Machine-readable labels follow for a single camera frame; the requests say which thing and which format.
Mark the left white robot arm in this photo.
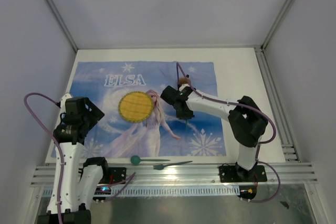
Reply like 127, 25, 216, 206
37, 93, 110, 223

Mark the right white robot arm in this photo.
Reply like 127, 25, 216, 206
161, 84, 268, 182

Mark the dark teal plastic fork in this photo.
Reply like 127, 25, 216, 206
153, 161, 192, 170

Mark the brown paper cup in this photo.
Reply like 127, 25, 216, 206
178, 74, 190, 86

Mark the right aluminium side rail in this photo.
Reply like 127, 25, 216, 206
254, 47, 301, 163

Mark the white slotted cable duct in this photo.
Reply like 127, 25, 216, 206
41, 185, 241, 197

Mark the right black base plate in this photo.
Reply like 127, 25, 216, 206
218, 165, 268, 183

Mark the aluminium front rail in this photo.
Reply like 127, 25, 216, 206
30, 163, 317, 187

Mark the teal plastic spoon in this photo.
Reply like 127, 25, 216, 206
130, 155, 170, 166

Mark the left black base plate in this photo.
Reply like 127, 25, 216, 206
103, 167, 127, 184

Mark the yellow woven round plate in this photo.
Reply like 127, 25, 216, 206
118, 91, 154, 123

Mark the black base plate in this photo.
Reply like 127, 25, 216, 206
218, 165, 268, 183
103, 167, 127, 184

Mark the blue pink Elsa cloth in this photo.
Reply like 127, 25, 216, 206
69, 61, 226, 159

